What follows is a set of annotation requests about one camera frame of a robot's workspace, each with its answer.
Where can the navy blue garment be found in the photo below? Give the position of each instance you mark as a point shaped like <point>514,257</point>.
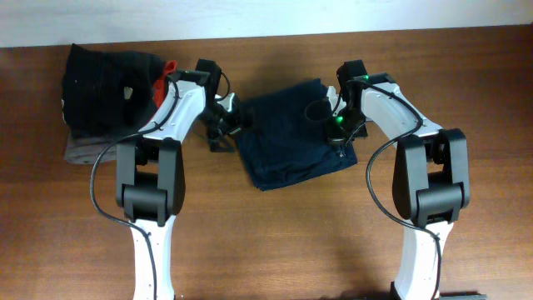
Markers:
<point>283,147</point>

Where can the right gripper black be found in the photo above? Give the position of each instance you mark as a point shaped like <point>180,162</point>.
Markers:
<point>335,135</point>

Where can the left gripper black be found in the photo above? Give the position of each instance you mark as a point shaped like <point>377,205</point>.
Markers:
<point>241,122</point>

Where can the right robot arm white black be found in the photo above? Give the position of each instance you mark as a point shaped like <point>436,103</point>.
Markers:
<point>431,182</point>

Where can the grey folded garment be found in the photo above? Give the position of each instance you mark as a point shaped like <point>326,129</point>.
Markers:
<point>84,149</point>

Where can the black base bracket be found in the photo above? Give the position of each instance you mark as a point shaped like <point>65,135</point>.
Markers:
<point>463,296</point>

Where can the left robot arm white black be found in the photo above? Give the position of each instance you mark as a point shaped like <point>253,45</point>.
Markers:
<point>150,172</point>

